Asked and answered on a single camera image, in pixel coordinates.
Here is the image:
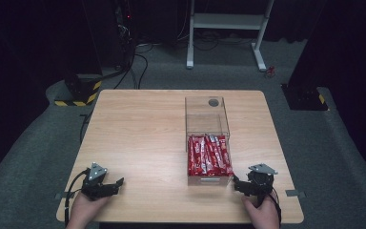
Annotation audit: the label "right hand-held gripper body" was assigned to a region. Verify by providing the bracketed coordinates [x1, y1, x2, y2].
[247, 163, 279, 198]

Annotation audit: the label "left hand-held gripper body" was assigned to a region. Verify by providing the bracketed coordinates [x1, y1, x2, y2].
[81, 161, 112, 201]

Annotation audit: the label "clear acrylic drawer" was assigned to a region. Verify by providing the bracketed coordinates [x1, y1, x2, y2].
[186, 135, 235, 187]

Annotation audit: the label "clear acrylic drawer housing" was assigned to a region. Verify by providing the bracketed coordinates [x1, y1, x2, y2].
[184, 95, 231, 153]

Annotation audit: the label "person's right hand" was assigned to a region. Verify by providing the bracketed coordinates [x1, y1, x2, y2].
[241, 191, 281, 229]

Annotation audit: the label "person's left hand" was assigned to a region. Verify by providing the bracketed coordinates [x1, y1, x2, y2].
[65, 190, 112, 229]

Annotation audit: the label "pile of red stick packets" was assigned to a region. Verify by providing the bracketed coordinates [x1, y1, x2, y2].
[187, 135, 234, 177]

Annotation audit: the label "small red floor object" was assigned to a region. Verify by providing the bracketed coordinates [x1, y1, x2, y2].
[264, 65, 276, 79]

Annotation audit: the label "dark equipment rack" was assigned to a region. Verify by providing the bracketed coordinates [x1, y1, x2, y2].
[113, 0, 138, 70]

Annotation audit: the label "white metal stand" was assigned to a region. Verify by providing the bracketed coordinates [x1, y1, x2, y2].
[186, 0, 275, 73]

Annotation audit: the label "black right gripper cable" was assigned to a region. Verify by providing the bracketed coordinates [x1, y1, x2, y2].
[257, 186, 283, 229]

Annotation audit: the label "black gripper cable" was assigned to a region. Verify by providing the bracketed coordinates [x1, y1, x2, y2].
[257, 186, 283, 229]
[63, 169, 91, 227]

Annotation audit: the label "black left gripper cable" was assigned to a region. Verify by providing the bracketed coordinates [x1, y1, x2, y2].
[63, 169, 91, 227]

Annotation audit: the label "grey table edge bracket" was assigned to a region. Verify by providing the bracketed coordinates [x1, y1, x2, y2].
[284, 189, 307, 198]

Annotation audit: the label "black yellow striped post base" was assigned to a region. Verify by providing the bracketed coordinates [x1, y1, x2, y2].
[53, 73, 103, 108]

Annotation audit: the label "black floor cables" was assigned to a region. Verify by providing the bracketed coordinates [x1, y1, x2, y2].
[112, 31, 255, 91]

